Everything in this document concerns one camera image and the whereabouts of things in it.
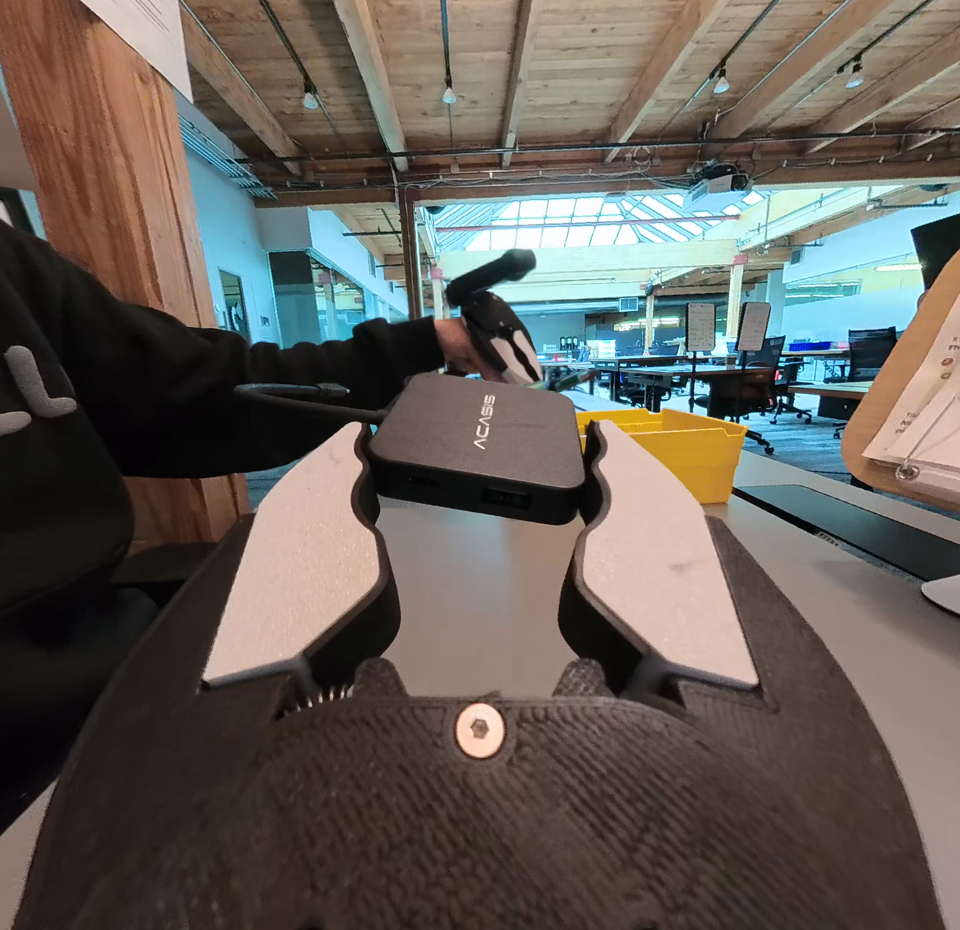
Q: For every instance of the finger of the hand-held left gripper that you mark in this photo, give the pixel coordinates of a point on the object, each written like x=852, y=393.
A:
x=529, y=363
x=502, y=351

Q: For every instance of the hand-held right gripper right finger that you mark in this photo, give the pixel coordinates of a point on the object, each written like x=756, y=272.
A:
x=660, y=570

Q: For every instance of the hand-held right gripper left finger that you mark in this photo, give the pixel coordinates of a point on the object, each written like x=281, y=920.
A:
x=300, y=562

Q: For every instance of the black usb hub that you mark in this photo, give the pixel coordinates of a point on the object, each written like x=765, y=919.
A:
x=480, y=427

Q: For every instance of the person's left forearm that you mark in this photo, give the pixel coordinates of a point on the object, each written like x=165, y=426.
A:
x=360, y=360

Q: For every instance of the person's left hand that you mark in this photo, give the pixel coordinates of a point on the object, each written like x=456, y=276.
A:
x=454, y=345

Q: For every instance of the yellow plastic bin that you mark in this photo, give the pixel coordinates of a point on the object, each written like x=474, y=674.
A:
x=675, y=457

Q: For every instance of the wooden office table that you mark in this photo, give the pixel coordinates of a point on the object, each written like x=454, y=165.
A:
x=675, y=371

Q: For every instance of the standing notice board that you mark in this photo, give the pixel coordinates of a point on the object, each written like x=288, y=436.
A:
x=754, y=326
x=700, y=326

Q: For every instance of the white ceiling spot lamp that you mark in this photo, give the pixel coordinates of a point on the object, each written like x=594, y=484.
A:
x=854, y=74
x=721, y=82
x=310, y=98
x=448, y=93

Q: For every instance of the black office chair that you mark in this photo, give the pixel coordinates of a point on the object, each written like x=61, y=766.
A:
x=872, y=352
x=772, y=375

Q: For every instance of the wooden document stand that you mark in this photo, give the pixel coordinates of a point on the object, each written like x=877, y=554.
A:
x=862, y=420

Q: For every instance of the ceiling projector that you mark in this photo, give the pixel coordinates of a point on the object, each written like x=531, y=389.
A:
x=716, y=187

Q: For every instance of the printed instruction sheets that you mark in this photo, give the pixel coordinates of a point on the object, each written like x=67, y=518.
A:
x=930, y=405

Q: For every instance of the black monitor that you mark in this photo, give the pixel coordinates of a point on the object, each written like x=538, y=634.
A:
x=937, y=247

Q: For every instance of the white paper notice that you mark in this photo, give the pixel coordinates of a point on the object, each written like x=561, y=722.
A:
x=127, y=14

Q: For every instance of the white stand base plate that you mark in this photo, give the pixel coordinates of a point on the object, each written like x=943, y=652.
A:
x=943, y=597

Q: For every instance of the wooden post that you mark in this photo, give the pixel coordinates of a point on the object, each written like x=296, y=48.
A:
x=97, y=194

